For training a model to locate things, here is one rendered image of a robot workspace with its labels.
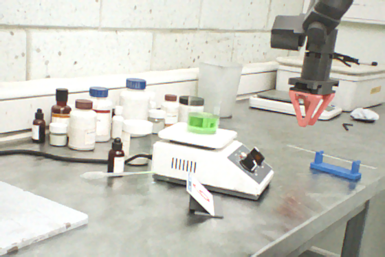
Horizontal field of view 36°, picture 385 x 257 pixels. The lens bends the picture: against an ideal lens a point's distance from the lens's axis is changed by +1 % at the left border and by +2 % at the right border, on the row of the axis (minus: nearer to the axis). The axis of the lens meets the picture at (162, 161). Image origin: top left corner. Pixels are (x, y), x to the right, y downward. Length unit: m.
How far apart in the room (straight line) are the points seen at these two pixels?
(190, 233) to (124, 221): 0.10
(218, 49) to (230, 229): 1.14
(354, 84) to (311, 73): 0.80
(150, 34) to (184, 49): 0.18
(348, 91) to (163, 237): 1.31
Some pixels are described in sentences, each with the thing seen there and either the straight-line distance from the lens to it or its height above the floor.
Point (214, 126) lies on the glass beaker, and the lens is 1.04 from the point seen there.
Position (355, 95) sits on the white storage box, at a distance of 2.05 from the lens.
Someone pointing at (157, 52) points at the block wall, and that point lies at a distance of 1.66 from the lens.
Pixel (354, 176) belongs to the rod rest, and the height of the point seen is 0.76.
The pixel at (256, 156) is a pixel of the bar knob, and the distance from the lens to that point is 1.07.
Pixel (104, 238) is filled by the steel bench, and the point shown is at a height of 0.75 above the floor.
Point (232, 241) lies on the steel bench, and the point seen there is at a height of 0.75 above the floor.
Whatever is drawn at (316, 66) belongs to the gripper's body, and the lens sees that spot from 1.23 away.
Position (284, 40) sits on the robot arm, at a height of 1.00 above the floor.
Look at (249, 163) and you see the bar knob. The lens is 1.02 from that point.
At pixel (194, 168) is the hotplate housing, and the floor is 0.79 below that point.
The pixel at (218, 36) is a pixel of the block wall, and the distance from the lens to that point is 1.93.
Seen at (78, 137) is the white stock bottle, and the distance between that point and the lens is 1.19.
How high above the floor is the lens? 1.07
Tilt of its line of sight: 16 degrees down
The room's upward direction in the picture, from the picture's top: 6 degrees clockwise
